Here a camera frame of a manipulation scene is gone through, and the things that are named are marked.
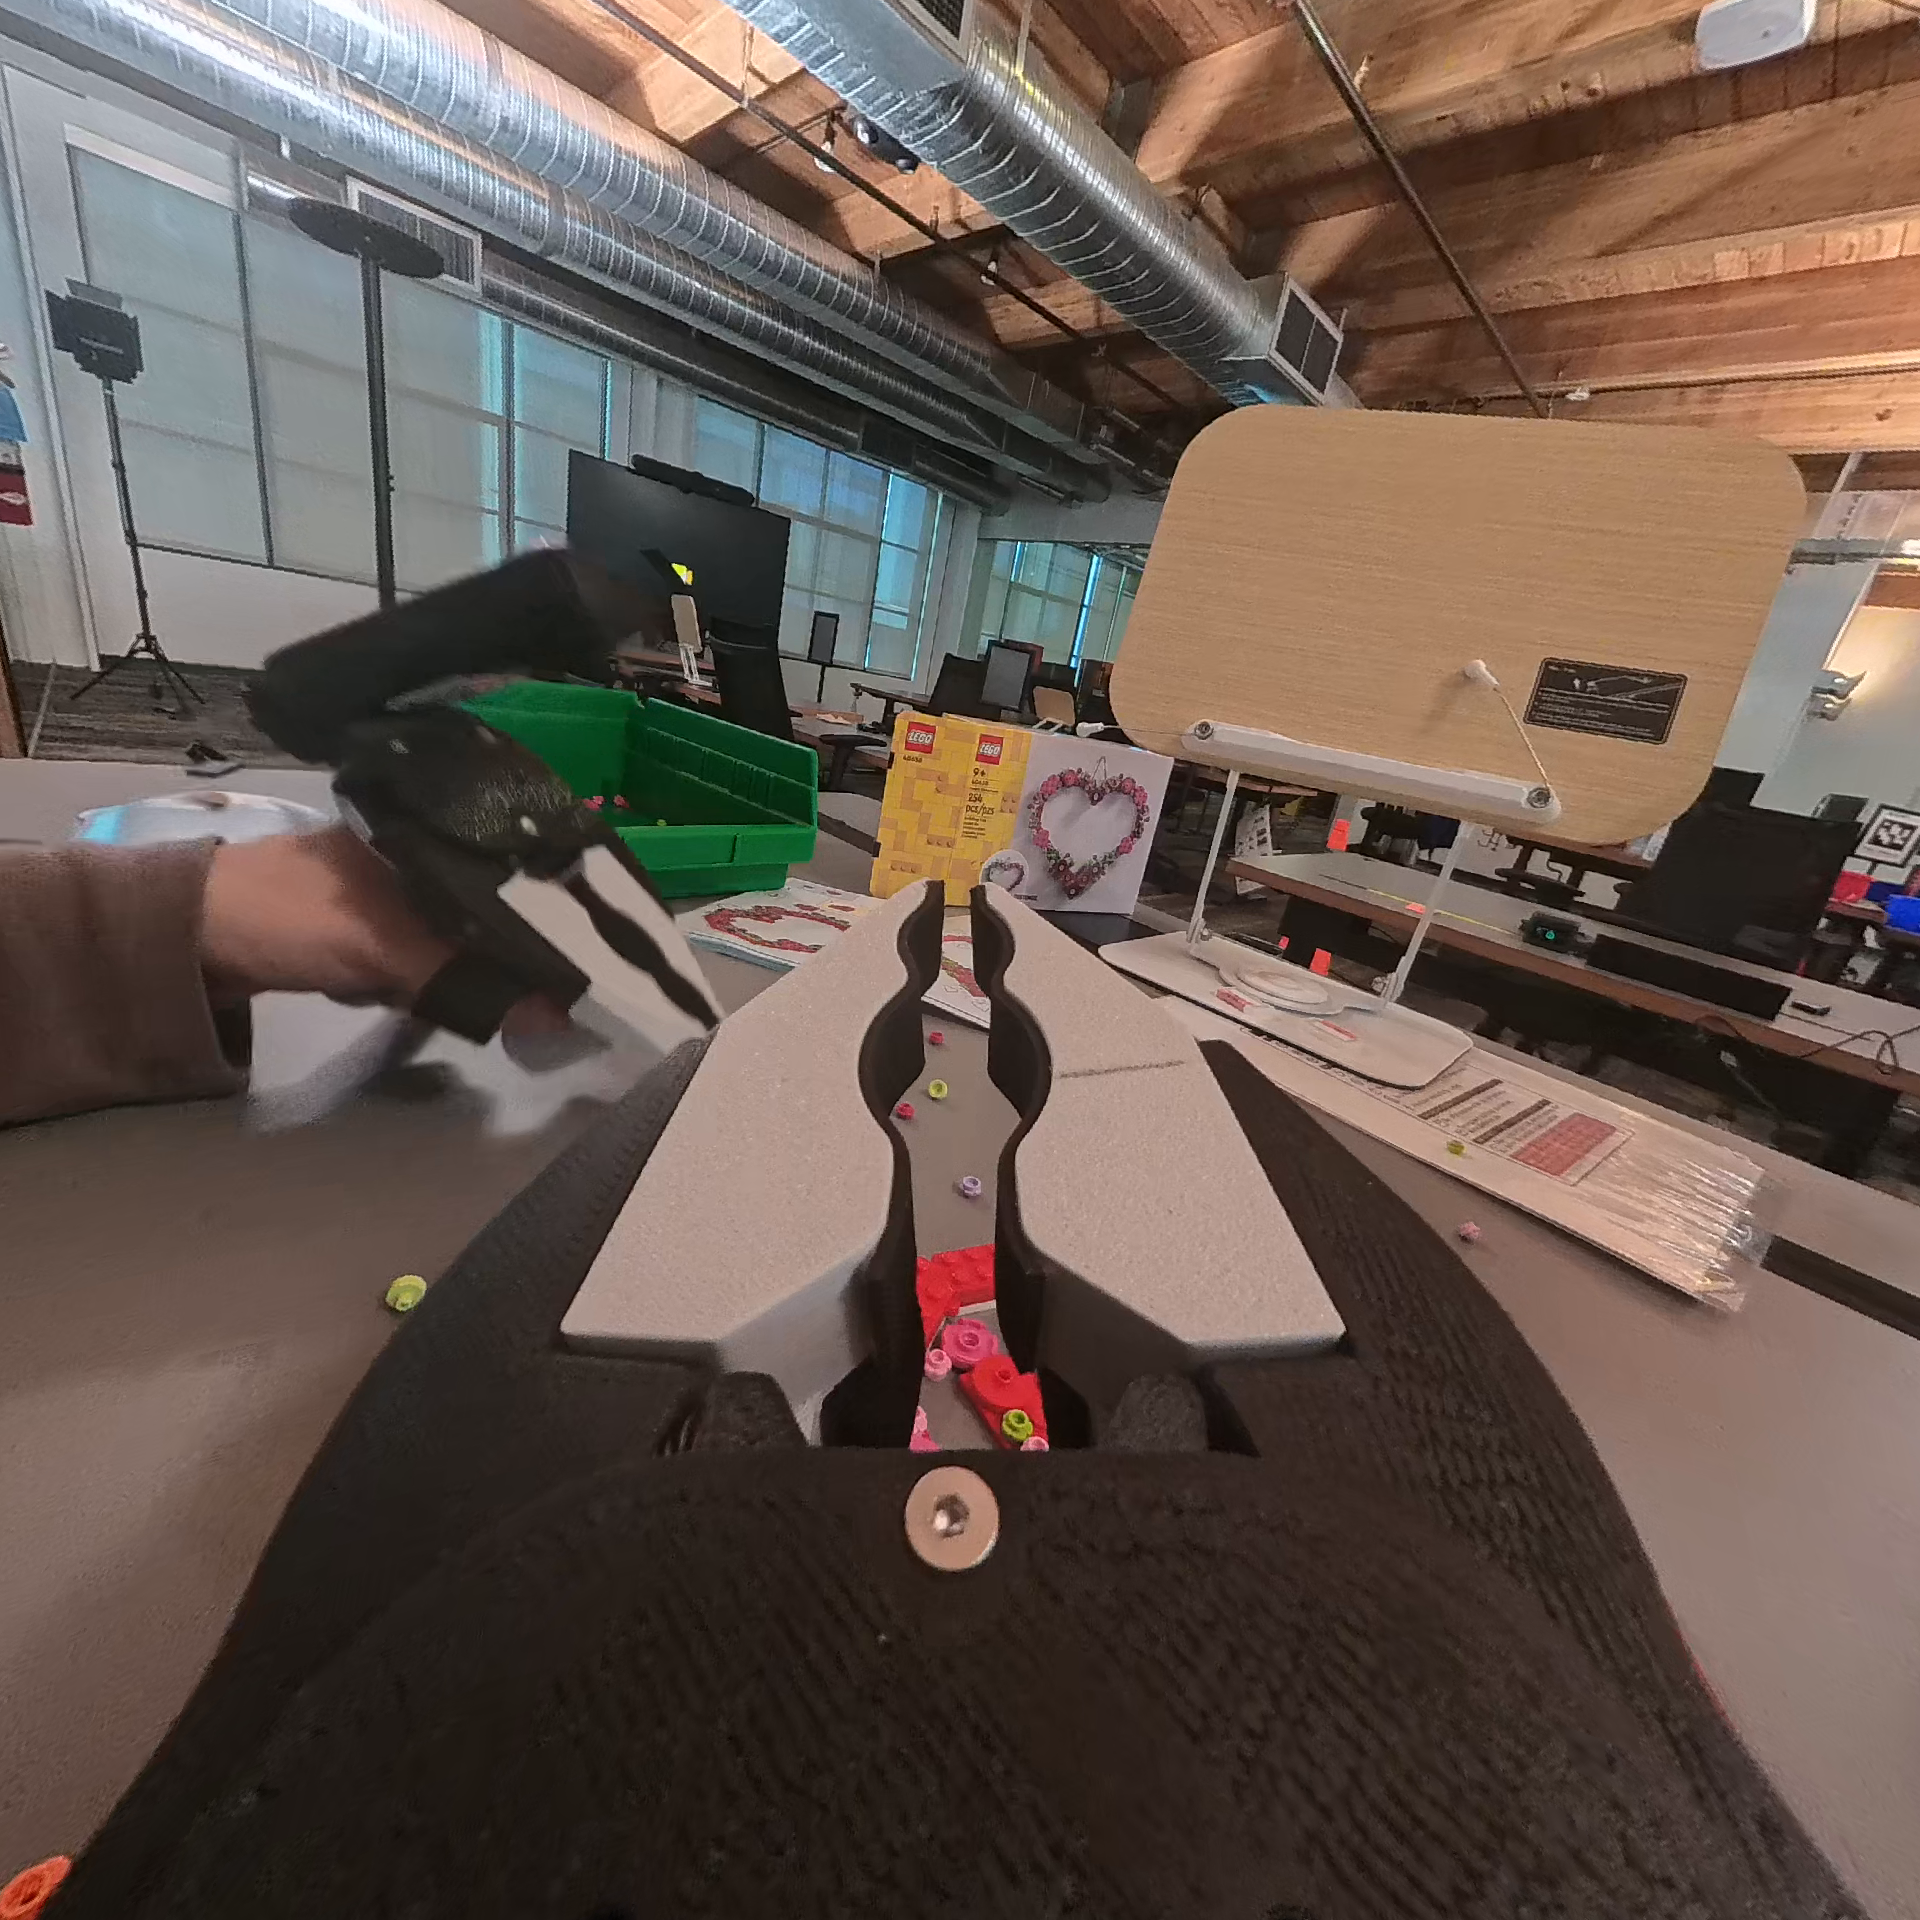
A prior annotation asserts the yellow lego box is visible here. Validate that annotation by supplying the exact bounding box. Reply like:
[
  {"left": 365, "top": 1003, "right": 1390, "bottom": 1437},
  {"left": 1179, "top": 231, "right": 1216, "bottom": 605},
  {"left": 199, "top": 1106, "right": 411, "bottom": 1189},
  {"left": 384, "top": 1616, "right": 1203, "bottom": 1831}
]
[{"left": 869, "top": 711, "right": 1175, "bottom": 913}]

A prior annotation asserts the light panel on tripod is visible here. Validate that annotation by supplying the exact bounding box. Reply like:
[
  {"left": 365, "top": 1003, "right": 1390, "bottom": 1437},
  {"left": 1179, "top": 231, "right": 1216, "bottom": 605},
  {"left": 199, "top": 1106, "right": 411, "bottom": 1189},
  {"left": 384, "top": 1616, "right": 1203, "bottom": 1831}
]
[{"left": 42, "top": 284, "right": 208, "bottom": 717}]

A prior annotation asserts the white ceiling device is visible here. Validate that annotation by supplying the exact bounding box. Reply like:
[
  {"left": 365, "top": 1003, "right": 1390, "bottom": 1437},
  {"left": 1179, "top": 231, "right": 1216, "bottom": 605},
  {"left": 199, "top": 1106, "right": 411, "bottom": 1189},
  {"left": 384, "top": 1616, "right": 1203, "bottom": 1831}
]
[{"left": 1693, "top": 0, "right": 1821, "bottom": 72}]

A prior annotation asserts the person's left hand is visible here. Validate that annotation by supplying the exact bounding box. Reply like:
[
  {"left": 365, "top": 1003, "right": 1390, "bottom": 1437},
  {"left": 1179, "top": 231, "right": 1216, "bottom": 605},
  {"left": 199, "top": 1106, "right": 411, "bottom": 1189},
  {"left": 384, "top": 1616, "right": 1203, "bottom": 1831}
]
[{"left": 199, "top": 823, "right": 455, "bottom": 1012}]

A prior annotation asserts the green plastic bin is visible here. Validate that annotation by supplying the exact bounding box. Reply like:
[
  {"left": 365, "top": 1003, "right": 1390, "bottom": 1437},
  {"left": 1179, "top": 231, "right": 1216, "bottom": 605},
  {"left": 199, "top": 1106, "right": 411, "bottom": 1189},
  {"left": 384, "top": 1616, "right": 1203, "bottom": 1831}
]
[{"left": 457, "top": 678, "right": 823, "bottom": 902}]

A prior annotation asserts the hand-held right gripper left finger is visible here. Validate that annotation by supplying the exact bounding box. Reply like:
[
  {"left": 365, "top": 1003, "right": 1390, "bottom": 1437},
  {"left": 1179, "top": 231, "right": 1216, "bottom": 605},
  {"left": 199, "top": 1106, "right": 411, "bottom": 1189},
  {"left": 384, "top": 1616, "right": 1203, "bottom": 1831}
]
[{"left": 564, "top": 882, "right": 948, "bottom": 1445}]

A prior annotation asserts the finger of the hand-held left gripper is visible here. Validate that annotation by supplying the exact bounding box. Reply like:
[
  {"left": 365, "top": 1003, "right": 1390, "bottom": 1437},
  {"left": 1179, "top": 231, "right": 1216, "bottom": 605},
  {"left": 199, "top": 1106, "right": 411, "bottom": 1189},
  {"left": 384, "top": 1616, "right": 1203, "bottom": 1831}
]
[
  {"left": 592, "top": 842, "right": 726, "bottom": 1035},
  {"left": 498, "top": 862, "right": 663, "bottom": 1075}
]

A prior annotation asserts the silver ventilation duct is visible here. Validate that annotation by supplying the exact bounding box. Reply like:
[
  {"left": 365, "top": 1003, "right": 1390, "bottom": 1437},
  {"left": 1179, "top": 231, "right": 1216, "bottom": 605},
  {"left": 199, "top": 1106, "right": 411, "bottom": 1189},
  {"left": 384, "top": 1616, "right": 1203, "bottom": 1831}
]
[
  {"left": 0, "top": 0, "right": 1115, "bottom": 499},
  {"left": 722, "top": 0, "right": 1348, "bottom": 410}
]

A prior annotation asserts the wooden book stand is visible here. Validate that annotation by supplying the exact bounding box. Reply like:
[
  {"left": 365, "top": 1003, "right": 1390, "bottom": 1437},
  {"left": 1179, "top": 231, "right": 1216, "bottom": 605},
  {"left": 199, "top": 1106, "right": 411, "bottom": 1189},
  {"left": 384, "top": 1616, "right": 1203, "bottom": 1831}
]
[{"left": 1101, "top": 406, "right": 1811, "bottom": 1094}]

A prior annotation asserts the black desk monitor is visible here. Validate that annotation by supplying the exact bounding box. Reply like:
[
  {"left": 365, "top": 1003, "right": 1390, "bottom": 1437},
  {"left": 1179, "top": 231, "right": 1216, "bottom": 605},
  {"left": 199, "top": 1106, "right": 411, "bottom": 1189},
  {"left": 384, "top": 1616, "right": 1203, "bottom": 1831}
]
[{"left": 1616, "top": 769, "right": 1867, "bottom": 981}]

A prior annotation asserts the black high-back chair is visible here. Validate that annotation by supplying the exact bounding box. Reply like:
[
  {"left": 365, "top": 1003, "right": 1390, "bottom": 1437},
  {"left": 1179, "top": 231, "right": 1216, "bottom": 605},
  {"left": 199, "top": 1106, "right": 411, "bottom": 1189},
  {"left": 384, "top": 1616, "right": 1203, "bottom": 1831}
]
[{"left": 709, "top": 615, "right": 801, "bottom": 747}]

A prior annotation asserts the clear bag with paper sheet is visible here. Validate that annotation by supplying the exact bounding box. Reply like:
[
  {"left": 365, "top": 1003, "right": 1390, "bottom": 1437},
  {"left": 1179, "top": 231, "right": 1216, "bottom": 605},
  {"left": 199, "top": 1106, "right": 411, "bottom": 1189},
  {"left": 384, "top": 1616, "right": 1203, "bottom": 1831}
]
[{"left": 1172, "top": 997, "right": 1775, "bottom": 1318}]

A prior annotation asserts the lego instruction booklet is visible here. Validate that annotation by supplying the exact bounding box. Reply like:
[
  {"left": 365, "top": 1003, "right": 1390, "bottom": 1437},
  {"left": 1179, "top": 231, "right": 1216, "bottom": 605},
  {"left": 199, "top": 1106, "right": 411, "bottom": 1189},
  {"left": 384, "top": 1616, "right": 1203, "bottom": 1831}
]
[{"left": 680, "top": 882, "right": 994, "bottom": 1033}]

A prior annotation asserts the red lego plate assembly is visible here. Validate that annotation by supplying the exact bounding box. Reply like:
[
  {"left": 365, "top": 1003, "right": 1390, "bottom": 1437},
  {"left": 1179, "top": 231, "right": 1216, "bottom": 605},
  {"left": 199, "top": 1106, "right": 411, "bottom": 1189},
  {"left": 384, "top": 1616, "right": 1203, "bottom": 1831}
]
[{"left": 912, "top": 1242, "right": 1055, "bottom": 1454}]

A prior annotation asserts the silver plastic bag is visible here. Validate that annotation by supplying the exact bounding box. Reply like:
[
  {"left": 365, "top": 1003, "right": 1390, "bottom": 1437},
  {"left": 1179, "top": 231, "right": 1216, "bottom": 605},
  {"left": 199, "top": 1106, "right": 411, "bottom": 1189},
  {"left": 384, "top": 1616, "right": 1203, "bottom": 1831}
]
[{"left": 74, "top": 789, "right": 334, "bottom": 850}]

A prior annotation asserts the long office desk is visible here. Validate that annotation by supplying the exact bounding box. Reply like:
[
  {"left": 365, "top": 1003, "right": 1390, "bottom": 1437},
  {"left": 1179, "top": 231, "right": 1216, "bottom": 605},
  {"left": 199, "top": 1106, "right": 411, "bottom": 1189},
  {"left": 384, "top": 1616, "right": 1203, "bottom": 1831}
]
[{"left": 1228, "top": 853, "right": 1920, "bottom": 1176}]

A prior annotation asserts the black floor lamp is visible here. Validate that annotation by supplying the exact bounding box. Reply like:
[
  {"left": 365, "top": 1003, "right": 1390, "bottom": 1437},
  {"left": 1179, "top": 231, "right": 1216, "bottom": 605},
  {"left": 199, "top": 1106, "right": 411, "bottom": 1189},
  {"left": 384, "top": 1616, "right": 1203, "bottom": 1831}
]
[{"left": 291, "top": 198, "right": 448, "bottom": 611}]

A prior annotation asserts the black keyboard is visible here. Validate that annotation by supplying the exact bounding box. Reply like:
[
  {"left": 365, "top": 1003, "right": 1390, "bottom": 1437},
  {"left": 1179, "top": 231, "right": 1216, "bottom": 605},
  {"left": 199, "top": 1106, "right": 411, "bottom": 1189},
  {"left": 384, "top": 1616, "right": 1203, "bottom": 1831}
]
[{"left": 1587, "top": 931, "right": 1796, "bottom": 1022}]

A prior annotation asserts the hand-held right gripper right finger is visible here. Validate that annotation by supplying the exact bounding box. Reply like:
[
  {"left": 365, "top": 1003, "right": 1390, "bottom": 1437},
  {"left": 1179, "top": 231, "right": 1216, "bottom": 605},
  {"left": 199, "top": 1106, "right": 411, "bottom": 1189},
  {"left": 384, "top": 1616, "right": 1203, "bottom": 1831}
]
[{"left": 965, "top": 887, "right": 1345, "bottom": 1377}]

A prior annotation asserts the large black monitor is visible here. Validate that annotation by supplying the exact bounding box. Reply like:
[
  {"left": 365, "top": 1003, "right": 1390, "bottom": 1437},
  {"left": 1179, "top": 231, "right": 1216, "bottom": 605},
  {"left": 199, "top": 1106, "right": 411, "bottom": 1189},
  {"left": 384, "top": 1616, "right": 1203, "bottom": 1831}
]
[{"left": 565, "top": 449, "right": 795, "bottom": 636}]

